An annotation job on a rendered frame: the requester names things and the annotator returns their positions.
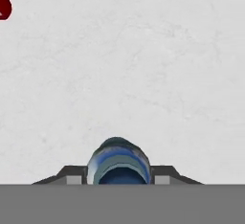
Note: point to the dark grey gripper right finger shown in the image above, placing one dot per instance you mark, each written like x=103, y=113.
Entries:
x=166, y=171

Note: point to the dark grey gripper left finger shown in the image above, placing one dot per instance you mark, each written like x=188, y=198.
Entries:
x=71, y=172

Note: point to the dark red bottle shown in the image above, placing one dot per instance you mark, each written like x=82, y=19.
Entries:
x=4, y=6

